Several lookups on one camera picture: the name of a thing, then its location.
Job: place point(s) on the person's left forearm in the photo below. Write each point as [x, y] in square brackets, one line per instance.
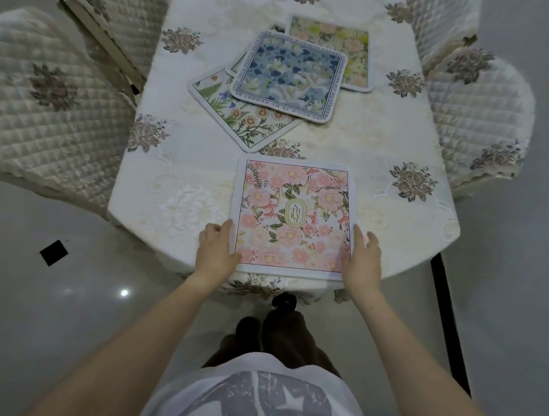
[140, 342]

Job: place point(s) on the white shirt with star print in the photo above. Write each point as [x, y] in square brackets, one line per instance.
[259, 403]

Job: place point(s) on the dark brown trousers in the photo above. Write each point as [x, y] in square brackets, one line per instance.
[292, 339]

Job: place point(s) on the pink floral square mat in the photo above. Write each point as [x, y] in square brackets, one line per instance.
[293, 216]

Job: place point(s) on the person's right forearm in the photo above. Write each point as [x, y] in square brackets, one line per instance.
[404, 367]

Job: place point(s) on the person's right hand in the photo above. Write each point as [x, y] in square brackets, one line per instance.
[363, 269]

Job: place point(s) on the white daisy print square mat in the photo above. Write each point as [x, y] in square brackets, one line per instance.
[243, 117]

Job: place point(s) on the person's right thumb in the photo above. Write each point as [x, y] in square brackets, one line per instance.
[346, 264]

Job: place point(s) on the blue floral square mat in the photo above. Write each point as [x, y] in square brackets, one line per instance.
[289, 76]

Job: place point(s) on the yellow green floral square mat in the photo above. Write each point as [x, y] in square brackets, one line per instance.
[357, 55]

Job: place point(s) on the person's left hand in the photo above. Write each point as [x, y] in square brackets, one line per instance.
[214, 256]

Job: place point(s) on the cream embroidered floral tablecloth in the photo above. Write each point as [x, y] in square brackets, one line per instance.
[187, 170]

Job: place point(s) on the dark bordered square mat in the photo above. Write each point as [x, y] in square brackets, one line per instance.
[277, 28]

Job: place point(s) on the chair with quilted cream cover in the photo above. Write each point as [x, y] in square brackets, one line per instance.
[124, 9]
[44, 116]
[485, 122]
[440, 24]

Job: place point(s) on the person's left thumb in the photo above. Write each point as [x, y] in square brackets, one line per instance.
[234, 260]

